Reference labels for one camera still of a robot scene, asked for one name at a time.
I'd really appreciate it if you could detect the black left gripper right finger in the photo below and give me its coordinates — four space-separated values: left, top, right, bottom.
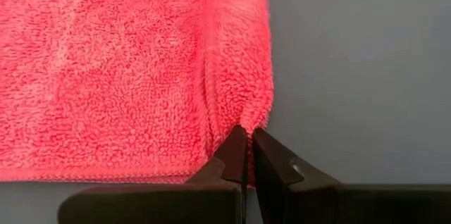
252 127 451 224

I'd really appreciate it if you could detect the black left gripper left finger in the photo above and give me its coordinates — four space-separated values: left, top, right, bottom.
57 125 249 224

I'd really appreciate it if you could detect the grey table mat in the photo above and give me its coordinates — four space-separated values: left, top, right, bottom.
0 0 451 224

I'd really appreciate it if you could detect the pink terry towel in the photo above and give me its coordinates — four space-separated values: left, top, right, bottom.
0 0 276 187

